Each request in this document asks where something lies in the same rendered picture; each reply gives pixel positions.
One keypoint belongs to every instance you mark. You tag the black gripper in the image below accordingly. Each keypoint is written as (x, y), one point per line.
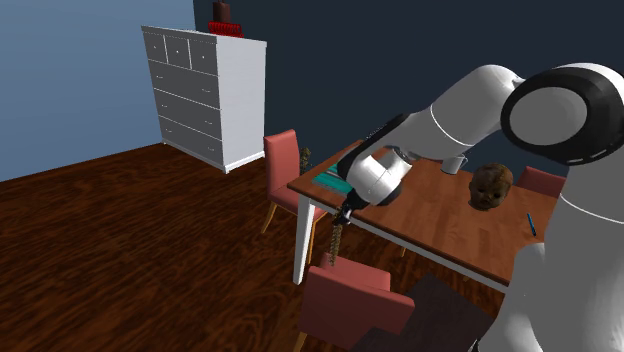
(342, 218)

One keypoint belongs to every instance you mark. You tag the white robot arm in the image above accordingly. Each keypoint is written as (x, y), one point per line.
(575, 273)

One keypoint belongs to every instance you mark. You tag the teal book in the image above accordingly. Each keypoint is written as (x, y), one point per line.
(327, 180)

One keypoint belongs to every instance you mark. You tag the red upholstered chair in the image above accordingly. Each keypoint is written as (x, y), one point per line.
(541, 181)
(346, 307)
(282, 161)

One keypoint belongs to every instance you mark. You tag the wooden table with white legs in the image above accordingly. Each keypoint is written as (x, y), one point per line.
(438, 214)

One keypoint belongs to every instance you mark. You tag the white mug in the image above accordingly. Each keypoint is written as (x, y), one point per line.
(451, 164)

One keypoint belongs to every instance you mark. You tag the brown doll head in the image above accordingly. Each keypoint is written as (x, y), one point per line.
(490, 187)

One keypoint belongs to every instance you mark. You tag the white chest of drawers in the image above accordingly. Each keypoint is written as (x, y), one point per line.
(234, 107)

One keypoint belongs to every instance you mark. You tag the blue pen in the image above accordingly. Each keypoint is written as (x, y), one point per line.
(531, 225)

